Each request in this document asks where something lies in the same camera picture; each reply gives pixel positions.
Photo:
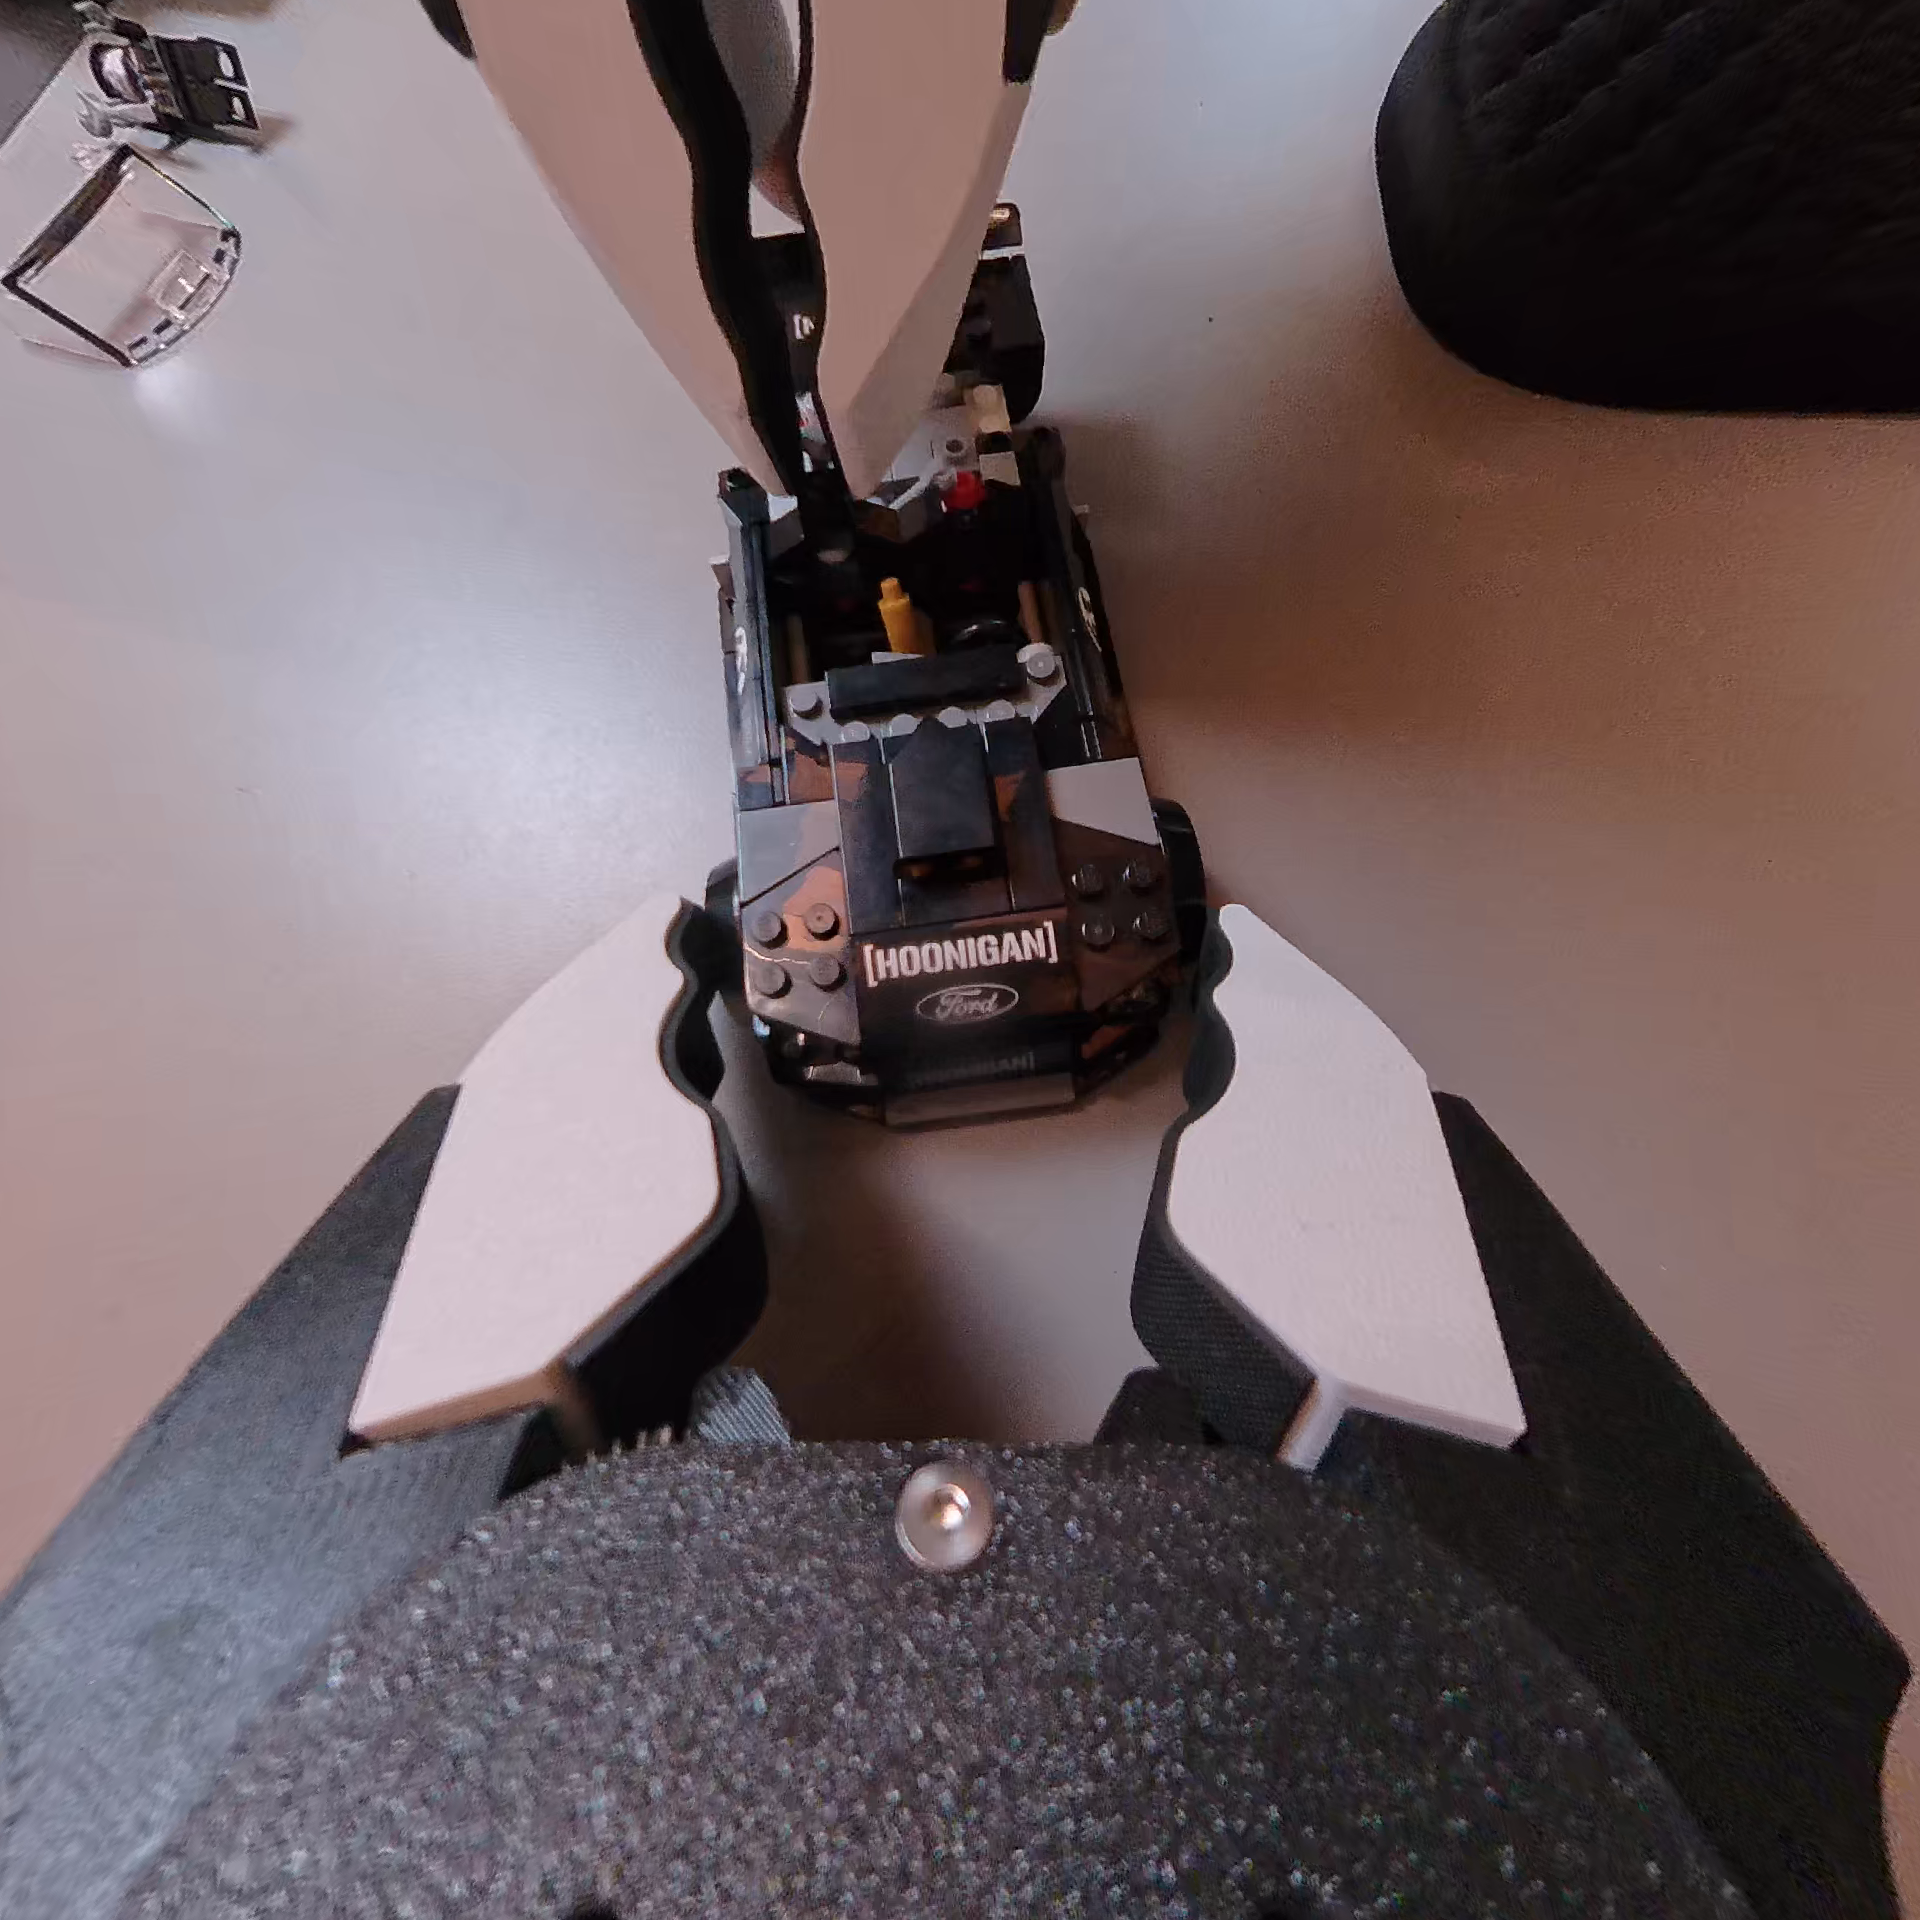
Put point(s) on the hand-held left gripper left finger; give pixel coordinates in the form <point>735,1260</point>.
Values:
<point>557,1186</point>

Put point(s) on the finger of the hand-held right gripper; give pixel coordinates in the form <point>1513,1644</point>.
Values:
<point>918,183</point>
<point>588,138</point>

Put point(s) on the black mesh pad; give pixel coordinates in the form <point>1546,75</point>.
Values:
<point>1683,211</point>

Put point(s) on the black lego car model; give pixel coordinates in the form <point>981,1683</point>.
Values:
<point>932,810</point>

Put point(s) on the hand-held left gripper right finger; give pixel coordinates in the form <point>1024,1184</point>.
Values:
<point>1337,1200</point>

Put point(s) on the clear lego windshield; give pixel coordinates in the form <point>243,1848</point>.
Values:
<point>123,266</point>

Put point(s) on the small black lego piece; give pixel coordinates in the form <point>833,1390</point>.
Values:
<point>182,75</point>

